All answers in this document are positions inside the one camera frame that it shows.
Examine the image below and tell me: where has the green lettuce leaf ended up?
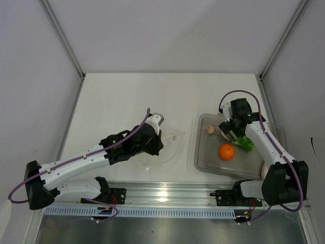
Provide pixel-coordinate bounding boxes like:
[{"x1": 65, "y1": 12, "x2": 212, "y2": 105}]
[{"x1": 220, "y1": 130, "x2": 254, "y2": 151}]

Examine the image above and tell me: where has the clear zip top bag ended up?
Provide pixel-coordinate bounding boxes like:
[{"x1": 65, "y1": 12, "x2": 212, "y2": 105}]
[{"x1": 139, "y1": 126, "x2": 186, "y2": 171}]

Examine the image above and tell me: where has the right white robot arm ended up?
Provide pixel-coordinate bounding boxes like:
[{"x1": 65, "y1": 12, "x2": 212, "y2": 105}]
[{"x1": 218, "y1": 98, "x2": 309, "y2": 210}]

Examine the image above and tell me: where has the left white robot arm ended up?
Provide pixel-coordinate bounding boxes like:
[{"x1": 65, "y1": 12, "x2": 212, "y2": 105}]
[{"x1": 25, "y1": 123, "x2": 164, "y2": 210}]

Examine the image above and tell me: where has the clear plastic food container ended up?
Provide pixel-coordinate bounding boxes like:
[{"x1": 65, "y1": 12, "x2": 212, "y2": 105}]
[{"x1": 194, "y1": 113, "x2": 288, "y2": 181}]

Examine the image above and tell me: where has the small beige mushroom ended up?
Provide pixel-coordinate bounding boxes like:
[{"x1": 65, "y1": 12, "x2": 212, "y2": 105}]
[{"x1": 207, "y1": 125, "x2": 216, "y2": 135}]

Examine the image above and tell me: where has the orange fruit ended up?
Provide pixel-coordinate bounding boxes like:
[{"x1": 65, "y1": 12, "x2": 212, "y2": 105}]
[{"x1": 218, "y1": 144, "x2": 236, "y2": 161}]

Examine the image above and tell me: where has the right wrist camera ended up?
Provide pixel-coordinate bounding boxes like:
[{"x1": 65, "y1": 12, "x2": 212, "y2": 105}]
[{"x1": 219, "y1": 102, "x2": 232, "y2": 118}]

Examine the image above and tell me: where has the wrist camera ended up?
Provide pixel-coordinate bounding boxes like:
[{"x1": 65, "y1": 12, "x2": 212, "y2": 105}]
[
  {"x1": 219, "y1": 102, "x2": 232, "y2": 118},
  {"x1": 145, "y1": 113, "x2": 164, "y2": 135}
]

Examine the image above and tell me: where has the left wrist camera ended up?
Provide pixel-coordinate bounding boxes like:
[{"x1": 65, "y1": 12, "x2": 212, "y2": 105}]
[{"x1": 145, "y1": 113, "x2": 164, "y2": 135}]

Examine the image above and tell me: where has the right aluminium frame post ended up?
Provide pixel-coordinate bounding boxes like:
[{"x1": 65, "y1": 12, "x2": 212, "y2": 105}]
[{"x1": 258, "y1": 0, "x2": 312, "y2": 79}]

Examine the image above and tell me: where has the aluminium frame post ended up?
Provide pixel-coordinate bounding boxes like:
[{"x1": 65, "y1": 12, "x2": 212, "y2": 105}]
[
  {"x1": 39, "y1": 0, "x2": 86, "y2": 79},
  {"x1": 258, "y1": 0, "x2": 312, "y2": 79}
]

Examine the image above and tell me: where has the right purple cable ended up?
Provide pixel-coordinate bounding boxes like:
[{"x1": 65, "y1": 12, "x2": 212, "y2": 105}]
[{"x1": 218, "y1": 90, "x2": 304, "y2": 212}]

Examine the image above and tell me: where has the purple cable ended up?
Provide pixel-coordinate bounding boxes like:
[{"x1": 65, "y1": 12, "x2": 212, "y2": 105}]
[
  {"x1": 8, "y1": 108, "x2": 152, "y2": 204},
  {"x1": 218, "y1": 90, "x2": 304, "y2": 212}
]

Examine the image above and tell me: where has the aluminium mounting rail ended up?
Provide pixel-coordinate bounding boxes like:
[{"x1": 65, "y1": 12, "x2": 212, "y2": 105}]
[{"x1": 35, "y1": 181, "x2": 311, "y2": 209}]

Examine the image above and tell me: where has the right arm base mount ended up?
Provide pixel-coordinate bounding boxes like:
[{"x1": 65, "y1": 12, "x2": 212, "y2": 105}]
[{"x1": 209, "y1": 190, "x2": 262, "y2": 207}]

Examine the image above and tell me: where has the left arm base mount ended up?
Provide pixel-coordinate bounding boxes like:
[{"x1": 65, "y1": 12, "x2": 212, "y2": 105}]
[{"x1": 93, "y1": 188, "x2": 126, "y2": 205}]

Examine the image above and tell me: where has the white slotted cable duct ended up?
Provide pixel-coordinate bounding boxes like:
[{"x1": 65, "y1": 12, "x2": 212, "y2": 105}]
[{"x1": 44, "y1": 205, "x2": 236, "y2": 219}]

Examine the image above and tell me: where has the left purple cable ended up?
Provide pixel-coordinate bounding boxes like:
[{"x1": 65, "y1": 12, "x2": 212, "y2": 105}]
[{"x1": 8, "y1": 108, "x2": 152, "y2": 204}]

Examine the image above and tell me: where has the left aluminium frame post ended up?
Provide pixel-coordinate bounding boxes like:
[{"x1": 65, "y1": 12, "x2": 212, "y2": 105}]
[{"x1": 39, "y1": 0, "x2": 86, "y2": 79}]

